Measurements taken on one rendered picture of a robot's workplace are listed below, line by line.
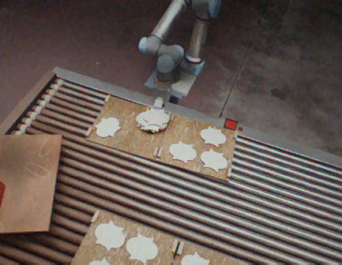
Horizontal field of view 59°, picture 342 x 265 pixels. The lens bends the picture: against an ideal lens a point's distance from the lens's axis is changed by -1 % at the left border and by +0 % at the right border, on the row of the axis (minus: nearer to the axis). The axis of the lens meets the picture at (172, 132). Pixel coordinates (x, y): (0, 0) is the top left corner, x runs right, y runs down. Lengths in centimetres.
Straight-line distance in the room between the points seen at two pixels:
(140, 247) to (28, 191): 56
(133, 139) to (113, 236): 55
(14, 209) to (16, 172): 18
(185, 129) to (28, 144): 85
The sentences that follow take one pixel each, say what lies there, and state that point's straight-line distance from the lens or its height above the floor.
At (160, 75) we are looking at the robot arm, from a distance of 146.
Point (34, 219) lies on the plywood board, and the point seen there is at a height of 104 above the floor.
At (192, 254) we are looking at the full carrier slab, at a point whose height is 94.
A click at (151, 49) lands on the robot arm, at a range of 154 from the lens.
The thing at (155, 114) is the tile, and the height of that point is 100.
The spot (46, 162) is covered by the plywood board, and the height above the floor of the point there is 104.
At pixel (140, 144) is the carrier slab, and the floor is 94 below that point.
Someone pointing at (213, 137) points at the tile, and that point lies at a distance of 179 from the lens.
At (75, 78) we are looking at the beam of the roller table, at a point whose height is 92.
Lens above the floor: 236
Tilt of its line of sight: 53 degrees down
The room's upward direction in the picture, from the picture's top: 10 degrees clockwise
